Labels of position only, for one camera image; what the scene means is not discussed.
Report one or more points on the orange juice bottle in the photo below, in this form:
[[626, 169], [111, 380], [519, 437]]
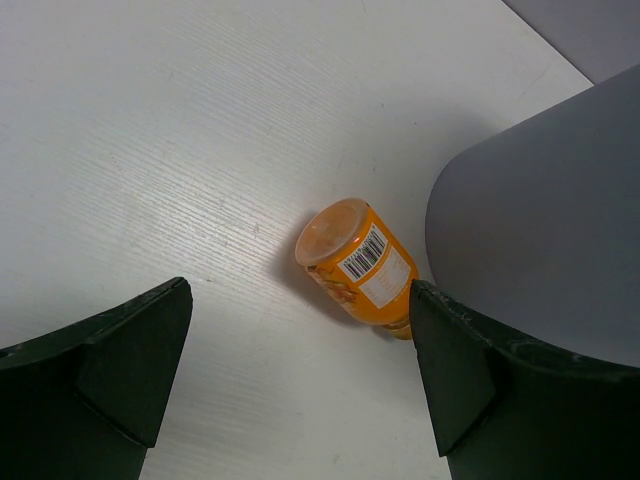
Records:
[[353, 256]]

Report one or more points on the white plastic bin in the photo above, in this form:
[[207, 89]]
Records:
[[538, 226]]

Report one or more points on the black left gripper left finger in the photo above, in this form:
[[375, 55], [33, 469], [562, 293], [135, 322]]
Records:
[[87, 401]]

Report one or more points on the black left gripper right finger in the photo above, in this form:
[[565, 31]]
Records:
[[506, 405]]

